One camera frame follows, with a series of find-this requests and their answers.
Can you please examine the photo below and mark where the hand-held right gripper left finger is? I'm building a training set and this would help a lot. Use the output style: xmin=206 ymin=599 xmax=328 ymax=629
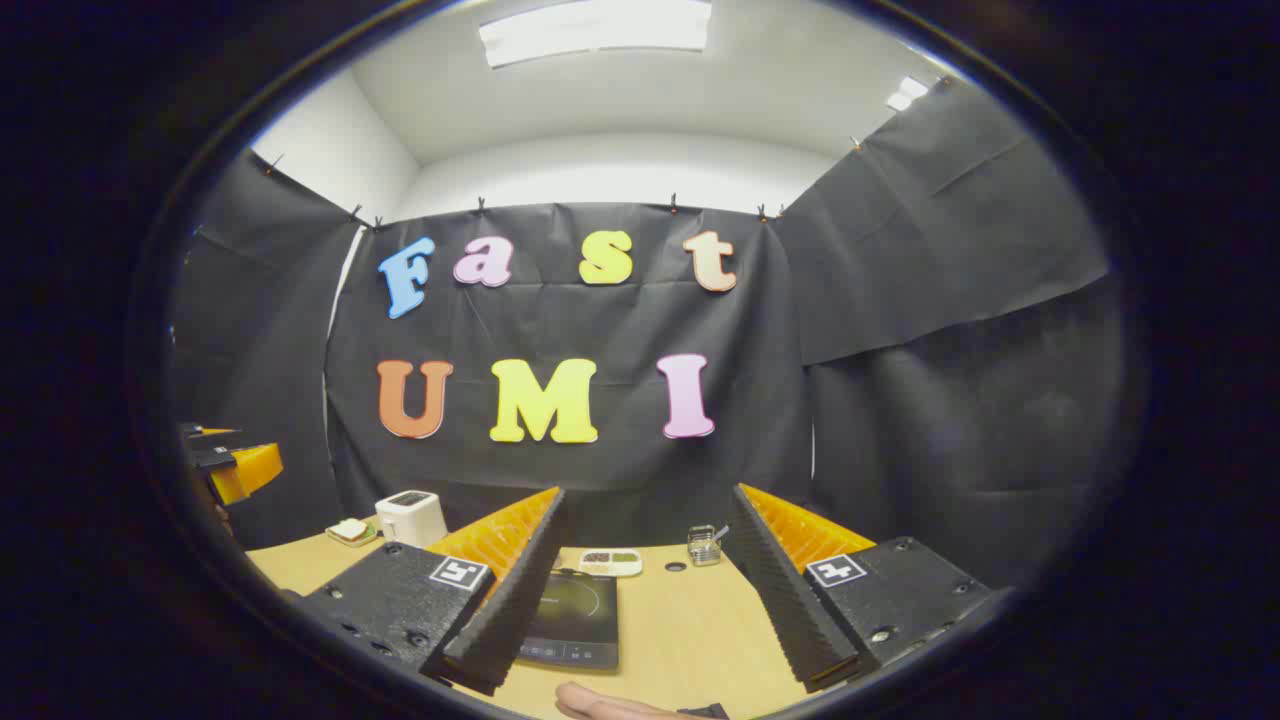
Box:
xmin=298 ymin=486 xmax=568 ymax=697

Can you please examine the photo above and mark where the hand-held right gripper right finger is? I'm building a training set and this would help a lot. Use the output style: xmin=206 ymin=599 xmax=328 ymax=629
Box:
xmin=722 ymin=483 xmax=993 ymax=693

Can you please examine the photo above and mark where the black induction cooktop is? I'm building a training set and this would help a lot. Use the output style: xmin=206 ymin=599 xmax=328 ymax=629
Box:
xmin=515 ymin=572 xmax=621 ymax=671

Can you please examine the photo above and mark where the white divided dish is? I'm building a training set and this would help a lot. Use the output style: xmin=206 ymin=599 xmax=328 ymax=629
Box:
xmin=578 ymin=548 xmax=644 ymax=578

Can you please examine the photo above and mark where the white toaster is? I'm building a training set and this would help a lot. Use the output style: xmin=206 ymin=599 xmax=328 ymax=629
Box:
xmin=375 ymin=490 xmax=448 ymax=549

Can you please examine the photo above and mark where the black backdrop cloth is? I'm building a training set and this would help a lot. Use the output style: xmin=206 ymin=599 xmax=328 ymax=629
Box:
xmin=165 ymin=75 xmax=1126 ymax=591

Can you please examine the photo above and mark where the long ceiling light panel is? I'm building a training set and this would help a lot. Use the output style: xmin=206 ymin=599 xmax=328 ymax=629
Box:
xmin=478 ymin=0 xmax=713 ymax=69

